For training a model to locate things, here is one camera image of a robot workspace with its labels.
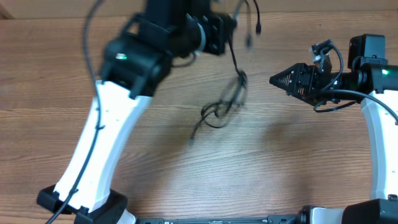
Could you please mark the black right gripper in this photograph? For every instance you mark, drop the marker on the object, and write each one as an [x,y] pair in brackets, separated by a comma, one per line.
[297,74]

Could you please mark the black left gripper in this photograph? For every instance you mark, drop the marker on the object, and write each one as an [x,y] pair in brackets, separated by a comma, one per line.
[216,31]

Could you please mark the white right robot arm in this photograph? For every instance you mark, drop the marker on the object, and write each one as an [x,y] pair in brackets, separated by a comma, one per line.
[372,83]

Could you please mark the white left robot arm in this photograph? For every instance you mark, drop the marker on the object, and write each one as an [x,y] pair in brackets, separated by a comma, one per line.
[134,64]

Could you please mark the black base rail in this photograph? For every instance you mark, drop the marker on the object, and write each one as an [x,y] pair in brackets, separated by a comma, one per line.
[217,221]

